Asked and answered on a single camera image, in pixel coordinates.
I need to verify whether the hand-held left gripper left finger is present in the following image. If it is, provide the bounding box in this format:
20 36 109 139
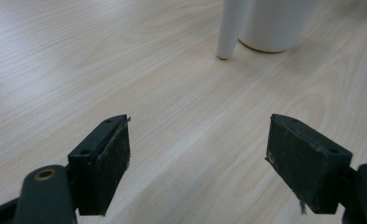
67 114 132 217

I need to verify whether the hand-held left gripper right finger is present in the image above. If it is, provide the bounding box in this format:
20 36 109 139
264 113 354 216

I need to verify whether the white cup with handle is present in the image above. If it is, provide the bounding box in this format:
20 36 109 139
216 0 321 61

